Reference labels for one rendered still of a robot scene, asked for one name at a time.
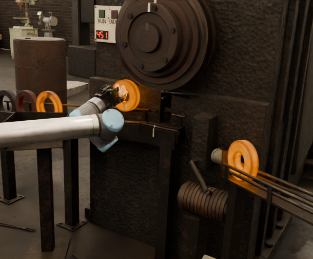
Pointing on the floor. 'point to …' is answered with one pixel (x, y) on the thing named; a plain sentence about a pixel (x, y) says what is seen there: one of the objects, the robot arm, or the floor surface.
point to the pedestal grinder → (47, 23)
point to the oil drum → (41, 68)
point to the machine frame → (213, 85)
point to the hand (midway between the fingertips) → (125, 91)
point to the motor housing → (199, 217)
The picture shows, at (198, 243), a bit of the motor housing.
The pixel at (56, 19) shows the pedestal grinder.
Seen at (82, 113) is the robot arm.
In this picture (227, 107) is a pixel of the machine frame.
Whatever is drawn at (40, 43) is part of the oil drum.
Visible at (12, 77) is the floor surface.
